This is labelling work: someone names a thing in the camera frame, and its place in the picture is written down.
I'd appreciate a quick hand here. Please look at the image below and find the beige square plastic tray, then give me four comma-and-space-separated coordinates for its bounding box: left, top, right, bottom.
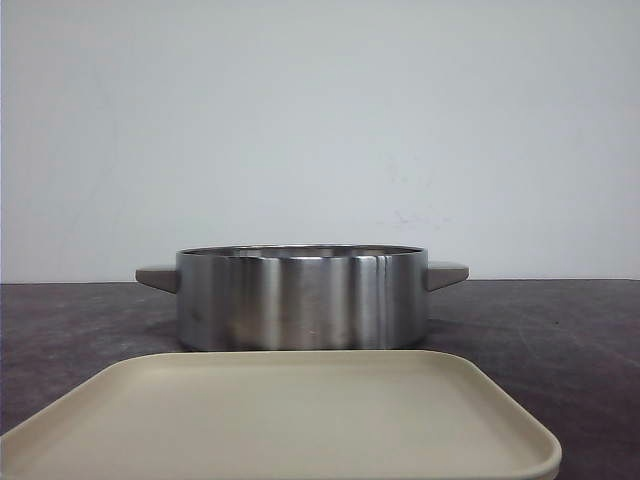
1, 350, 562, 479

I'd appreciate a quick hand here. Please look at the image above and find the stainless steel steamer pot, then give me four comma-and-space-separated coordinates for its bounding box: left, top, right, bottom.
135, 244, 469, 351

